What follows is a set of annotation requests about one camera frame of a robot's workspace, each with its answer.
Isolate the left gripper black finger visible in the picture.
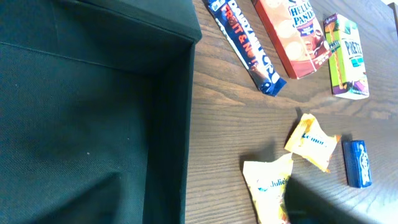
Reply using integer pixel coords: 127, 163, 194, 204
284, 179, 369, 224

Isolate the small yellow lemon snack packet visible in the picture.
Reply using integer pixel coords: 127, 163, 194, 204
284, 113, 341, 173

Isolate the green Pretz box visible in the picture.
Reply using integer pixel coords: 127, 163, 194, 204
324, 13, 369, 100

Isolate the red Hello Panda box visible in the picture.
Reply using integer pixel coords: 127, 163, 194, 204
252, 0, 331, 79

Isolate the Dairy Milk chocolate bar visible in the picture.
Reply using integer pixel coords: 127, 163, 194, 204
204, 0, 286, 96

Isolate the black gift box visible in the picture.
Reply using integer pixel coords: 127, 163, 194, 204
1, 0, 201, 223

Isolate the long yellow Julie's snack packet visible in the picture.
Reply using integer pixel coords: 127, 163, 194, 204
243, 153, 294, 224

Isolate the blue Eclipse mint tin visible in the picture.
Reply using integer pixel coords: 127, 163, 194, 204
343, 140, 372, 189

